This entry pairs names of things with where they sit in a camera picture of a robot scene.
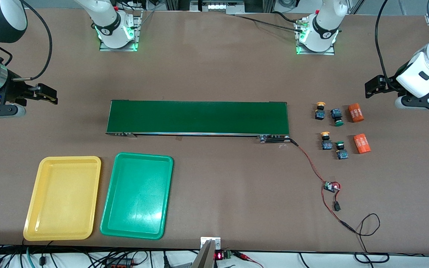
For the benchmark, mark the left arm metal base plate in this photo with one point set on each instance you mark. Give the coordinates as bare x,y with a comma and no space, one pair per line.
326,53

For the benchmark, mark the red digit display module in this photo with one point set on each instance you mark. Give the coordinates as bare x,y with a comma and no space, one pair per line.
219,255

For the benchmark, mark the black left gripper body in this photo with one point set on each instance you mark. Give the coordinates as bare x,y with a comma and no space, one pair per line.
388,85

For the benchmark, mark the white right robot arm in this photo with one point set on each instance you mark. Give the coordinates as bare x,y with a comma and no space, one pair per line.
108,16

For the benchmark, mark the large green mushroom button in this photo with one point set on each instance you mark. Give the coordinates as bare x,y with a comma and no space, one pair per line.
336,113

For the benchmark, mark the orange cylindrical battery cell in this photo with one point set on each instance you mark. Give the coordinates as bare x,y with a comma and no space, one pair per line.
362,144
356,113

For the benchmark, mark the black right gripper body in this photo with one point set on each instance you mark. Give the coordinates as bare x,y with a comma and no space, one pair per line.
12,89

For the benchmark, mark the green plastic tray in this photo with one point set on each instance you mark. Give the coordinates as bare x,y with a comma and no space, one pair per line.
138,193

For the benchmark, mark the white lit device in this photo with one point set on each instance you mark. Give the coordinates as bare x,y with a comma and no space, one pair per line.
225,6

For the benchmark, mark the red clip lead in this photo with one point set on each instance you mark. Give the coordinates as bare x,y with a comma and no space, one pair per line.
244,255

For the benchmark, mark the red black power lead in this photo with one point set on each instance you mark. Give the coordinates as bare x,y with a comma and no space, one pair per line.
346,224

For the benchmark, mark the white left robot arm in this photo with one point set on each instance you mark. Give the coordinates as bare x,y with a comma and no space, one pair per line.
428,67

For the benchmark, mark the small controller circuit board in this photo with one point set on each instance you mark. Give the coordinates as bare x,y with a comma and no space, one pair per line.
331,187

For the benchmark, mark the grey metal stand bar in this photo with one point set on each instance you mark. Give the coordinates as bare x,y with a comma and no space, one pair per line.
205,257

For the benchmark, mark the yellow push button switch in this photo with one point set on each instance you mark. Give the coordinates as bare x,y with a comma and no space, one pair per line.
319,113
326,144

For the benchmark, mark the aluminium frame structure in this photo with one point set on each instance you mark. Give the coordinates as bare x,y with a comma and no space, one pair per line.
196,5

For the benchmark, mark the small black plug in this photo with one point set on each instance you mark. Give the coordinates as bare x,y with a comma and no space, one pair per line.
336,206

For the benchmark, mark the black power strip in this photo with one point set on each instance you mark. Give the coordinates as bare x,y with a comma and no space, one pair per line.
119,264

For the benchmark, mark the small green push button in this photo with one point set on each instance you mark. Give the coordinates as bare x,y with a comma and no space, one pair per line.
342,153

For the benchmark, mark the green conveyor belt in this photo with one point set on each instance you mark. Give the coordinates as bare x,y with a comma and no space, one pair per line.
199,117

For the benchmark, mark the yellow plastic tray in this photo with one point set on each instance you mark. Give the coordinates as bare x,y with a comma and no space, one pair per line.
63,197

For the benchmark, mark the silver mounting bracket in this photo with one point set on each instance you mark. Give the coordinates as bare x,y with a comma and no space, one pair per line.
204,240

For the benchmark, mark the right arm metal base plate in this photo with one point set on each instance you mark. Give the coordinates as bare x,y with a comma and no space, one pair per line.
125,49

